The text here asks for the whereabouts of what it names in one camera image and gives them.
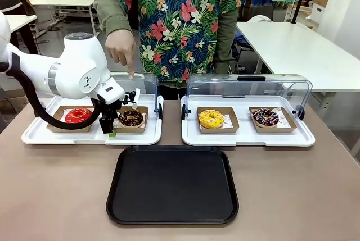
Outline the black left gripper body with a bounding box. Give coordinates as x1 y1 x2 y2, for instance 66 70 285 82
97 92 132 119

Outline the person left forearm green sleeve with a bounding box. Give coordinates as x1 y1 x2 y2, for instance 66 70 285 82
213 7 240 71

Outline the person right forearm green sleeve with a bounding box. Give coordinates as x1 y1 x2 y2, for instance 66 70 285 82
93 0 134 38

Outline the brown cardboard food tray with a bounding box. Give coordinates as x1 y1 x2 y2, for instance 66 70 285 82
196 107 240 134
112 106 149 134
249 107 298 134
46 105 96 134

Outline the chocolate donut with sprinkles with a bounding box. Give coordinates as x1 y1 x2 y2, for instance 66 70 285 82
118 109 145 129

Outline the red glazed donut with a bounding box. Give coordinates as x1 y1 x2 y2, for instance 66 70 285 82
65 108 93 124

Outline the white display tray base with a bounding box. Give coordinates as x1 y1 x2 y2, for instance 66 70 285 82
181 94 316 148
21 92 164 146

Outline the yellow glazed donut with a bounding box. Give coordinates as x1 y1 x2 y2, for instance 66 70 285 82
199 109 225 129

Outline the black rectangular serving tray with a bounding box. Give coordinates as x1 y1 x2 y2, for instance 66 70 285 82
106 145 240 226

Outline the dark donut with pink drizzle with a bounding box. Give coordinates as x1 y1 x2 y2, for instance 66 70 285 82
251 108 280 128

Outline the person right hand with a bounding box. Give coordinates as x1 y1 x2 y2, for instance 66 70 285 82
105 29 138 79

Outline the person torso floral shirt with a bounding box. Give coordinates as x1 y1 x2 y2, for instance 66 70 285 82
94 0 248 84

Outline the white table with metal legs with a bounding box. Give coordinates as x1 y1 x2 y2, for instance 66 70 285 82
28 0 98 38

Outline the blue black chair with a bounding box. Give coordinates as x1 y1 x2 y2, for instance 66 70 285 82
230 33 255 73

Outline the white table with orange item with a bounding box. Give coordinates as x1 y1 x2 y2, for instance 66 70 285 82
4 15 38 34

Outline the white cloth bundle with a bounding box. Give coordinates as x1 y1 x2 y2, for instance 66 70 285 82
250 15 271 24

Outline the large white table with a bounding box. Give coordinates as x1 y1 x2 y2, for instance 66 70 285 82
236 21 360 104

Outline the white storage box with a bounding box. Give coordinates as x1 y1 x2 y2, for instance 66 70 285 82
310 2 327 24

